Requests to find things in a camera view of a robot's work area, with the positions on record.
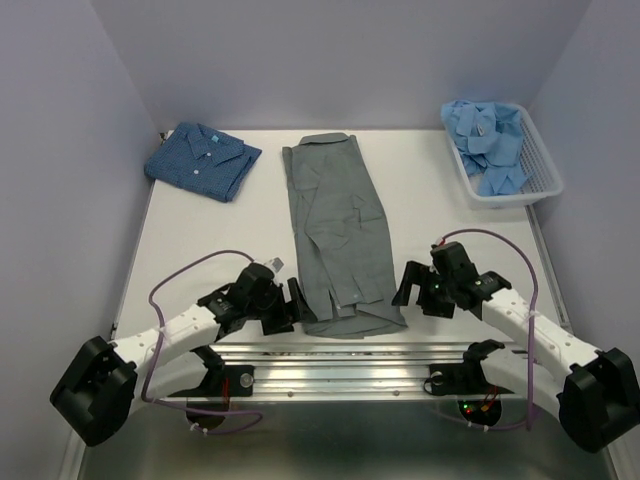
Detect light blue shirt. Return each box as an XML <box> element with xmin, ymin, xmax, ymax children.
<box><xmin>440</xmin><ymin>100</ymin><xmax>528</xmax><ymax>197</ymax></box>

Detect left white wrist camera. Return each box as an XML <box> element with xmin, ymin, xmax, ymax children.
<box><xmin>259</xmin><ymin>257</ymin><xmax>284</xmax><ymax>275</ymax></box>

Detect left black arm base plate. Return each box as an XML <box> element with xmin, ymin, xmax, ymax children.
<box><xmin>171</xmin><ymin>346</ymin><xmax>255</xmax><ymax>399</ymax></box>

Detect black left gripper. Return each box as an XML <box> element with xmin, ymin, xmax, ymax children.
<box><xmin>246</xmin><ymin>277</ymin><xmax>316</xmax><ymax>335</ymax></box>

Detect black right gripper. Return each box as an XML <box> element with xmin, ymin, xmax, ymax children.
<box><xmin>389</xmin><ymin>260</ymin><xmax>455</xmax><ymax>317</ymax></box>

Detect grey long sleeve shirt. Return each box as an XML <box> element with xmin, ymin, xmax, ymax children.
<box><xmin>282</xmin><ymin>132</ymin><xmax>407</xmax><ymax>339</ymax></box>

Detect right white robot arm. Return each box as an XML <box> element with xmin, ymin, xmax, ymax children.
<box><xmin>392</xmin><ymin>242</ymin><xmax>639</xmax><ymax>453</ymax></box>

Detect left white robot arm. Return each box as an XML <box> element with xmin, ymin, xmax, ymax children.
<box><xmin>49</xmin><ymin>263</ymin><xmax>317</xmax><ymax>447</ymax></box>

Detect blue checked folded shirt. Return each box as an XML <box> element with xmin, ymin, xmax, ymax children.
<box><xmin>144</xmin><ymin>122</ymin><xmax>262</xmax><ymax>203</ymax></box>

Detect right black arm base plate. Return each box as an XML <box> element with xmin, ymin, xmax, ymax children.
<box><xmin>423</xmin><ymin>362</ymin><xmax>496</xmax><ymax>396</ymax></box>

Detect aluminium front rail frame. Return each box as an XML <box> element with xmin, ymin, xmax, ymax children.
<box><xmin>57</xmin><ymin>279</ymin><xmax>626</xmax><ymax>480</ymax></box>

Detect white plastic laundry basket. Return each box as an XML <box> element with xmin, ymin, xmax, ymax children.
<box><xmin>445</xmin><ymin>104</ymin><xmax>564</xmax><ymax>210</ymax></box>

